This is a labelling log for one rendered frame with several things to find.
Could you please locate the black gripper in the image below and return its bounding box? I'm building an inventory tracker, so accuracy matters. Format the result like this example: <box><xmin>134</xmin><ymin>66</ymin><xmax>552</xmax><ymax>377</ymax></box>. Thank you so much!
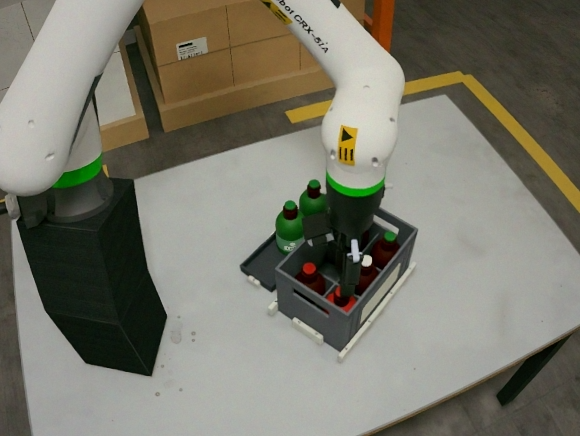
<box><xmin>329</xmin><ymin>209</ymin><xmax>374</xmax><ymax>297</ymax></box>

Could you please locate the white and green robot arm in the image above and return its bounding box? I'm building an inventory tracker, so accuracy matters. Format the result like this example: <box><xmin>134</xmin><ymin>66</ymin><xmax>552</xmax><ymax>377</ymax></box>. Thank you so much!
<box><xmin>0</xmin><ymin>0</ymin><xmax>405</xmax><ymax>228</ymax></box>

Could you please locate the grey divided crate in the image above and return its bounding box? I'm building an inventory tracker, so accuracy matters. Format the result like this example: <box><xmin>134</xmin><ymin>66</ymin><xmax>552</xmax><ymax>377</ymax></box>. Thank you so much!
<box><xmin>275</xmin><ymin>207</ymin><xmax>418</xmax><ymax>352</ymax></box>

